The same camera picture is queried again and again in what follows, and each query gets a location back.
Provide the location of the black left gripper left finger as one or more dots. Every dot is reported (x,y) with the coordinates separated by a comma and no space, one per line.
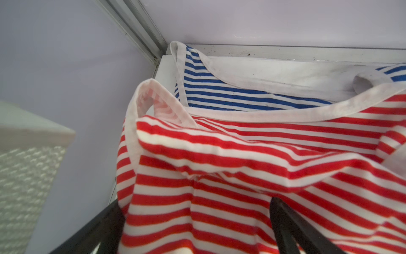
(102,233)

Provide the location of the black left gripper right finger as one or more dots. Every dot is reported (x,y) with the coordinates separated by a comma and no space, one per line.
(293,232)

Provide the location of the red white striped tank top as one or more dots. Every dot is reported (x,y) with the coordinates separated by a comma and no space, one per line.
(197,181)

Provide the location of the blue white striped tank top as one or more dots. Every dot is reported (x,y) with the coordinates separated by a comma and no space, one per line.
(247,84)

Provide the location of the white mesh wall shelf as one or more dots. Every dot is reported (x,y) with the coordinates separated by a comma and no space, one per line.
(32,149)

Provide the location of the aluminium frame corner post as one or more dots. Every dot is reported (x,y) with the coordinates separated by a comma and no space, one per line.
(132,19)

